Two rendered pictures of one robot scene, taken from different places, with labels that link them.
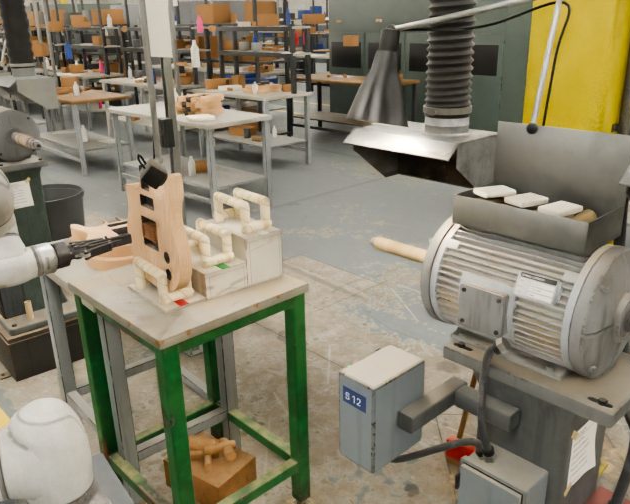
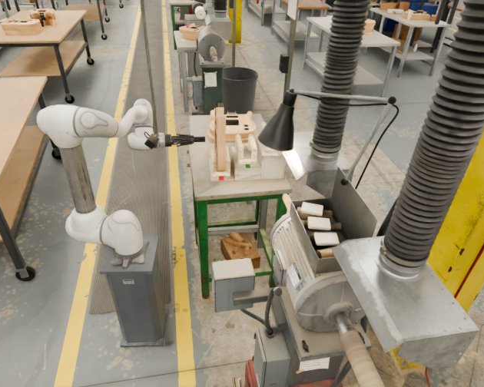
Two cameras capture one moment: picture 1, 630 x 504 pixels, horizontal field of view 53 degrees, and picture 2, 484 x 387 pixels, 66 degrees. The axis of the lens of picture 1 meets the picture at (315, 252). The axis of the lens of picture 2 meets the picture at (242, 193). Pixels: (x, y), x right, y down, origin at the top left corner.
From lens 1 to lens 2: 0.85 m
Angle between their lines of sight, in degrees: 32
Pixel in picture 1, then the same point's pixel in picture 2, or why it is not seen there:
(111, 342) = not seen: hidden behind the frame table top
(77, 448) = (130, 236)
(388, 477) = not seen: hidden behind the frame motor
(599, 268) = (319, 284)
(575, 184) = (354, 226)
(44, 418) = (118, 220)
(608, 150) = (367, 218)
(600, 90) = not seen: outside the picture
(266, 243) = (276, 160)
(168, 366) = (200, 209)
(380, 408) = (219, 288)
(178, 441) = (201, 241)
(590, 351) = (304, 321)
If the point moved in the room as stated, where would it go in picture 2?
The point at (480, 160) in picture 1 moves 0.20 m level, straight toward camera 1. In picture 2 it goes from (329, 182) to (291, 204)
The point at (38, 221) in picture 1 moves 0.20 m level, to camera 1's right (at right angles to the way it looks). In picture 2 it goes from (217, 94) to (233, 99)
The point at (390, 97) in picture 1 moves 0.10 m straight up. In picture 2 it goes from (276, 133) to (280, 106)
